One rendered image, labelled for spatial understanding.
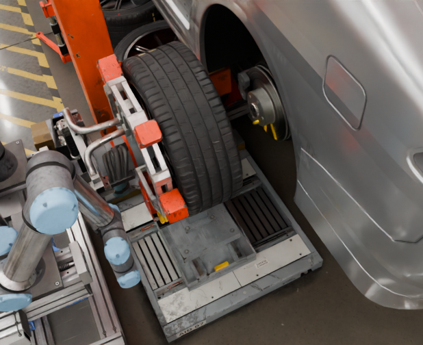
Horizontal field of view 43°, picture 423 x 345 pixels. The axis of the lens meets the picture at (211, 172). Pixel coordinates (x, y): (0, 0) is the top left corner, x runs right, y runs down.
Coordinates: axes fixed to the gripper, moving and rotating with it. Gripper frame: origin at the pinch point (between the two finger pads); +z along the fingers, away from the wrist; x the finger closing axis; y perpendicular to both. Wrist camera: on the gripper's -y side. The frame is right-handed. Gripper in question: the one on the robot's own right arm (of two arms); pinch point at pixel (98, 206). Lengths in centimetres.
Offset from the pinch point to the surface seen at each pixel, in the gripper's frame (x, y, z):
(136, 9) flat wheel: -65, -33, 145
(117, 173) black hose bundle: -10.3, 16.9, -2.8
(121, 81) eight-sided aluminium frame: -25.0, 29.0, 25.8
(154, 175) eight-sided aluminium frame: -21.4, 14.9, -8.3
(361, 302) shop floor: -93, -83, -52
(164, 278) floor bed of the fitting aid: -15, -77, 1
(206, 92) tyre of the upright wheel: -48, 32, 3
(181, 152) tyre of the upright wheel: -32.0, 21.9, -9.3
